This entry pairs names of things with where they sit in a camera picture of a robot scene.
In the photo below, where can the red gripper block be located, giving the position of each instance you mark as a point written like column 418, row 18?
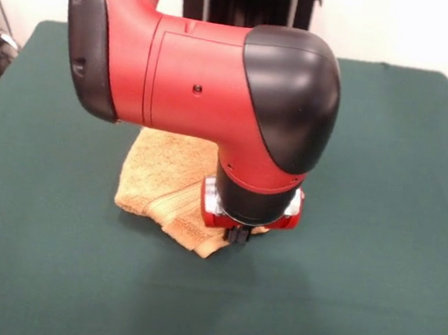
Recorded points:
column 217, row 221

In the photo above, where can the orange terry towel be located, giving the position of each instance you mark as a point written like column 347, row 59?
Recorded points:
column 153, row 174

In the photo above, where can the dark green tablecloth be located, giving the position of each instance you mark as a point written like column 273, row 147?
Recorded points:
column 71, row 259

